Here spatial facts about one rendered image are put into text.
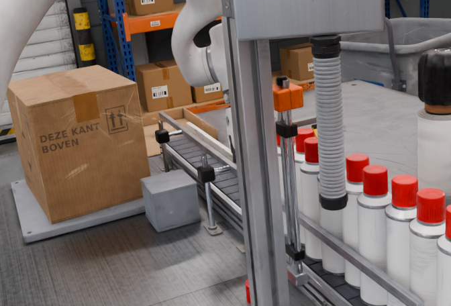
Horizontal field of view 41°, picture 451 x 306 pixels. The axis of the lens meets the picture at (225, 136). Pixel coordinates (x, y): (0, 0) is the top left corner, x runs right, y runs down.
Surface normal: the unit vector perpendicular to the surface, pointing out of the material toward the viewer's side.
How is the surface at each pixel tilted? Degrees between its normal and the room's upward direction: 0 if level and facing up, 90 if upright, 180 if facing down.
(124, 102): 90
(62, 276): 0
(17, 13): 103
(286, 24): 90
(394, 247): 90
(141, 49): 90
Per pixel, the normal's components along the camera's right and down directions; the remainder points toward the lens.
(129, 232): -0.10, -0.95
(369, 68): -0.73, 0.34
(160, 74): 0.35, 0.25
